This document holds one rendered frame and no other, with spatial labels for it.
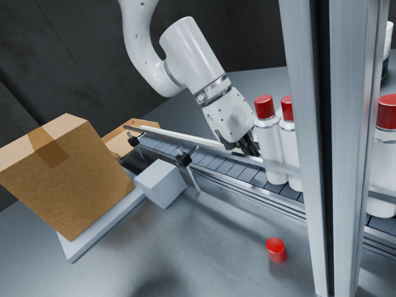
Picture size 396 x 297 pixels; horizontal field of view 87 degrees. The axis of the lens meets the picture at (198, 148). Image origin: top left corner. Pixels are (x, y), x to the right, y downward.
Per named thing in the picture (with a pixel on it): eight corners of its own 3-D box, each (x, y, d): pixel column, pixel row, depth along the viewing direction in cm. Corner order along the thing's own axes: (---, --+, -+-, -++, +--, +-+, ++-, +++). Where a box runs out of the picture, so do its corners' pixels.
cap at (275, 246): (266, 258, 40) (263, 250, 39) (271, 243, 43) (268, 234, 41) (284, 266, 38) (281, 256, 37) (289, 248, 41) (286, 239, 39)
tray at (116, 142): (161, 129, 110) (158, 122, 108) (119, 159, 98) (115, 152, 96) (135, 123, 132) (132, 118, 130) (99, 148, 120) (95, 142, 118)
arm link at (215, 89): (205, 87, 40) (214, 101, 41) (232, 68, 44) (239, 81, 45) (185, 100, 47) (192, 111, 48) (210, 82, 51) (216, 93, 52)
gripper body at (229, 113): (208, 98, 41) (237, 145, 43) (238, 76, 46) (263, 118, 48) (190, 108, 47) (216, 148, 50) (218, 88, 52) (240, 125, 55)
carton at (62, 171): (136, 187, 72) (88, 119, 58) (70, 243, 61) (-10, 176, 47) (106, 165, 94) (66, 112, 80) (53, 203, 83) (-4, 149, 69)
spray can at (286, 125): (319, 180, 45) (314, 90, 34) (309, 197, 42) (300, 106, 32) (295, 173, 48) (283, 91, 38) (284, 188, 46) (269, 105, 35)
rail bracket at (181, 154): (215, 180, 64) (196, 135, 55) (200, 196, 60) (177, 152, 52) (208, 176, 66) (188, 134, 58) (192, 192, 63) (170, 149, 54)
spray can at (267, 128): (294, 173, 48) (282, 91, 38) (285, 188, 46) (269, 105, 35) (273, 168, 52) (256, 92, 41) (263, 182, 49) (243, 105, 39)
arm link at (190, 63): (184, 101, 45) (218, 78, 40) (147, 45, 42) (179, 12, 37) (198, 91, 52) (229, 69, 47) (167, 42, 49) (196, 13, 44)
